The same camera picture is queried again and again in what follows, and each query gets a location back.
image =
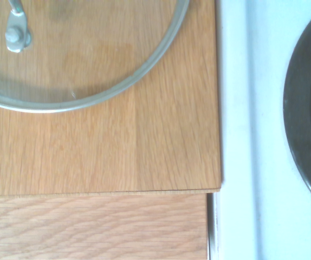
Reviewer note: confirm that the glass plate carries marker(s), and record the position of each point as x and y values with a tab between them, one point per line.
90	40

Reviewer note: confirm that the thin wooden counter board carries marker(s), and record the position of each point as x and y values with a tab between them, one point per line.
117	149

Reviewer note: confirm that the white electric stove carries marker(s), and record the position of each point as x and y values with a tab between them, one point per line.
242	135

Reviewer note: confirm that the black coil stove burner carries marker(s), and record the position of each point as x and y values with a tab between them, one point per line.
296	113

